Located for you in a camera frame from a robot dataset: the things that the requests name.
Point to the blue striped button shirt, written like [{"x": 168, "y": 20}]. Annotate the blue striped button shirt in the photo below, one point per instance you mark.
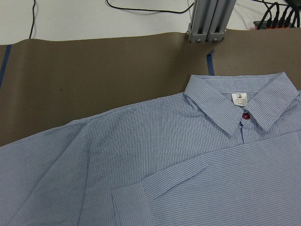
[{"x": 225, "y": 152}]

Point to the brown table mat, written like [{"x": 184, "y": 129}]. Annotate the brown table mat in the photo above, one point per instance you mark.
[{"x": 46, "y": 84}]

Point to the orange black usb hub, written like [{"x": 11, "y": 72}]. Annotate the orange black usb hub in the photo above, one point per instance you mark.
[{"x": 280, "y": 15}]

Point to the aluminium extrusion camera post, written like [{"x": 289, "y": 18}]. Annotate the aluminium extrusion camera post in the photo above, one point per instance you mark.
[{"x": 209, "y": 20}]

